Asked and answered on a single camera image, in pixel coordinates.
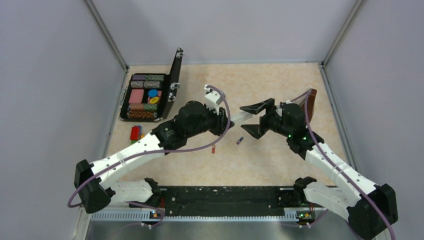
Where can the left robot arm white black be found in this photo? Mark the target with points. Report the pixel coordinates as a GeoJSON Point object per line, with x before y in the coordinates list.
{"type": "Point", "coordinates": [97, 184]}

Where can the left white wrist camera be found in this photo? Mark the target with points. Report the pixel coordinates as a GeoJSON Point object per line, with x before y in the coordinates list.
{"type": "Point", "coordinates": [213, 99]}

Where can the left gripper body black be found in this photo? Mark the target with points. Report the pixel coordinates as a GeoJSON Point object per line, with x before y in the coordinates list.
{"type": "Point", "coordinates": [214, 123]}

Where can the brown wooden metronome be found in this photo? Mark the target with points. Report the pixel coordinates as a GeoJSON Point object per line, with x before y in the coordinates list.
{"type": "Point", "coordinates": [306, 101]}

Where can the blue battery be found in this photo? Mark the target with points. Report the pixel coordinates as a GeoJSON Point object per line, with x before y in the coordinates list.
{"type": "Point", "coordinates": [240, 140]}

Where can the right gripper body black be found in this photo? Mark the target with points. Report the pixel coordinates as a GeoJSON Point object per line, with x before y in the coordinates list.
{"type": "Point", "coordinates": [271, 120]}

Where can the white black remote control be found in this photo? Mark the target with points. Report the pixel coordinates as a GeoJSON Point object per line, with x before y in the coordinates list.
{"type": "Point", "coordinates": [241, 117]}

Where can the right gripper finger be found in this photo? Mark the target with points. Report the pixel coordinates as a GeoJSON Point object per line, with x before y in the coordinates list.
{"type": "Point", "coordinates": [255, 130]}
{"type": "Point", "coordinates": [256, 108]}

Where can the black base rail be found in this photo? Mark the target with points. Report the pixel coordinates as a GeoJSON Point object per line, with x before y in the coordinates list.
{"type": "Point", "coordinates": [233, 203]}

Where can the colourful toy block stack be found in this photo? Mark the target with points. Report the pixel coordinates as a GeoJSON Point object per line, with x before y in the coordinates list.
{"type": "Point", "coordinates": [136, 134]}

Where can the black poker chip case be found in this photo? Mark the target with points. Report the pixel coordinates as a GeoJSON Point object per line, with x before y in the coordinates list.
{"type": "Point", "coordinates": [150, 97]}

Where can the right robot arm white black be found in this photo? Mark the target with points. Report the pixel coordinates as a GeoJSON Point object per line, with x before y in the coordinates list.
{"type": "Point", "coordinates": [369, 208]}

